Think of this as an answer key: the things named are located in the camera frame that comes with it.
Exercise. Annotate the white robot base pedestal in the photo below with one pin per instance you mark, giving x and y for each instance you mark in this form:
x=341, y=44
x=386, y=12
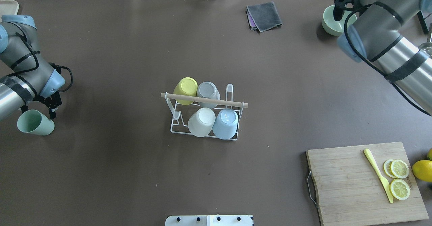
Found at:
x=210, y=220

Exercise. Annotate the white wire cup holder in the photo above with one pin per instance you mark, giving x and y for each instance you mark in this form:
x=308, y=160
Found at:
x=183, y=107

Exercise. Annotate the lemon slice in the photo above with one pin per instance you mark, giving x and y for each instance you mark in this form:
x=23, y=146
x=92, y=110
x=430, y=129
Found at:
x=387, y=168
x=399, y=169
x=400, y=189

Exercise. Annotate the purple cloth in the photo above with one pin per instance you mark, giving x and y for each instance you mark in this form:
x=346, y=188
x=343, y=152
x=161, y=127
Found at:
x=251, y=23

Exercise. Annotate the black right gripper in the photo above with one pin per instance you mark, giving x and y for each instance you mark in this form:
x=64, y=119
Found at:
x=338, y=12

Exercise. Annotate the grey cup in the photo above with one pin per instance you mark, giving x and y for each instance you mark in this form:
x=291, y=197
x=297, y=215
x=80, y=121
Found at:
x=210, y=91

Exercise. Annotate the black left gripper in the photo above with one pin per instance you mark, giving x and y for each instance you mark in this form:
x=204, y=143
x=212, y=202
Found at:
x=53, y=103

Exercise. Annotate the light blue cup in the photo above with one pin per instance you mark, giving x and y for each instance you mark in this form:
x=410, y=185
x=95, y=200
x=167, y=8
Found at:
x=225, y=124

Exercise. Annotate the bamboo cutting board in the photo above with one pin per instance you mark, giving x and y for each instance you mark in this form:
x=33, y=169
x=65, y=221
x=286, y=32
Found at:
x=349, y=193

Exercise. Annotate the grey cloth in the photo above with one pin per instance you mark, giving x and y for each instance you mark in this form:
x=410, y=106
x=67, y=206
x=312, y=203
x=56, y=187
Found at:
x=265, y=16

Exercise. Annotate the cream white cup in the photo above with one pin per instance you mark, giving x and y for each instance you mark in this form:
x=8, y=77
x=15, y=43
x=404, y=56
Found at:
x=201, y=122

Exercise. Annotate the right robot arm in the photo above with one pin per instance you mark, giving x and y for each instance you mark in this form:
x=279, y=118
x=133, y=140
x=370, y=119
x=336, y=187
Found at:
x=375, y=39

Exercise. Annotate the beige tray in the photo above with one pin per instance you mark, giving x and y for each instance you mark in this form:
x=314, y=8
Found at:
x=9, y=7

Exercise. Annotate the green bowl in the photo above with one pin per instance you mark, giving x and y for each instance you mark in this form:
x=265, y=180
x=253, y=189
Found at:
x=331, y=26

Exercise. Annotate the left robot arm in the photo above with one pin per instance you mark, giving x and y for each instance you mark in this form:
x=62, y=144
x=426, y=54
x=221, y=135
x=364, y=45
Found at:
x=32, y=77

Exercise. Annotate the yellow cup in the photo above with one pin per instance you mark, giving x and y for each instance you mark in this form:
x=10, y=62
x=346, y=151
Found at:
x=187, y=87

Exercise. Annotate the mint green cup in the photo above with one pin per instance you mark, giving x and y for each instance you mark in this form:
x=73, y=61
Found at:
x=34, y=122

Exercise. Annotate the yellow plastic knife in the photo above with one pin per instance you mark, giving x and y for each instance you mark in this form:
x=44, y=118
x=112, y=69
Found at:
x=385, y=183

